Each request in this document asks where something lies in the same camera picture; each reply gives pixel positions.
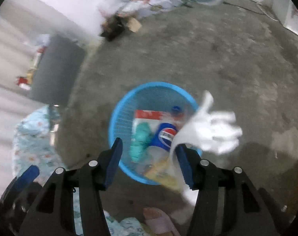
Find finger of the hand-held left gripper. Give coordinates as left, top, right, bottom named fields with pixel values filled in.
left=0, top=165, right=40, bottom=209

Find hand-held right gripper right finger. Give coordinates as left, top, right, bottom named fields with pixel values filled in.
left=176, top=144, right=280, bottom=236

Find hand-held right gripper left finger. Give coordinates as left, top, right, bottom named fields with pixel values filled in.
left=18, top=138, right=123, bottom=236

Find green plastic bag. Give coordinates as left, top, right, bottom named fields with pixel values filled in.
left=130, top=122, right=154, bottom=163

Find blue label plastic bottle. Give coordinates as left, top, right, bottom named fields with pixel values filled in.
left=146, top=106, right=186, bottom=168

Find white glove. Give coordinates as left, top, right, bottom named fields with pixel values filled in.
left=169, top=90, right=243, bottom=206

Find blue plastic basket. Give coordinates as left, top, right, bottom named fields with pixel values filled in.
left=108, top=82, right=203, bottom=186

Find red and white snack packet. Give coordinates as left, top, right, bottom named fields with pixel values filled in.
left=132, top=110, right=185, bottom=163

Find blue floral tablecloth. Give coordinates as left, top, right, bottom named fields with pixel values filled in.
left=13, top=105, right=149, bottom=236

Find person's foot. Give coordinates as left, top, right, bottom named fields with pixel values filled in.
left=143, top=207, right=164, bottom=223

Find metal table leg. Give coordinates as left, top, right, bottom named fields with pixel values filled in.
left=49, top=104, right=60, bottom=148

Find red thermos flask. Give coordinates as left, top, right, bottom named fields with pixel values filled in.
left=16, top=76, right=31, bottom=91

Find grey cabinet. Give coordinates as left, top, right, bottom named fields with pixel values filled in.
left=31, top=34, right=86, bottom=107

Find yellow packets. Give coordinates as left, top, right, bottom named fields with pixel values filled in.
left=26, top=52, right=42, bottom=84

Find dark brown clutter heap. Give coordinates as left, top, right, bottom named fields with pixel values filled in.
left=100, top=15, right=126, bottom=42

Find white plastic bag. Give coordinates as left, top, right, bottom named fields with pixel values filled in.
left=33, top=34, right=51, bottom=48

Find cardboard piece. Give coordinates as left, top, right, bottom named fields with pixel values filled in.
left=127, top=17, right=143, bottom=32

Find white printed packaging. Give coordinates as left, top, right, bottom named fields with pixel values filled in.
left=122, top=0, right=186, bottom=19

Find white printed appliance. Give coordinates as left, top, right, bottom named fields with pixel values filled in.
left=272, top=0, right=298, bottom=38

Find black floor cable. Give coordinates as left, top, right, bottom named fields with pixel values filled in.
left=221, top=0, right=265, bottom=14

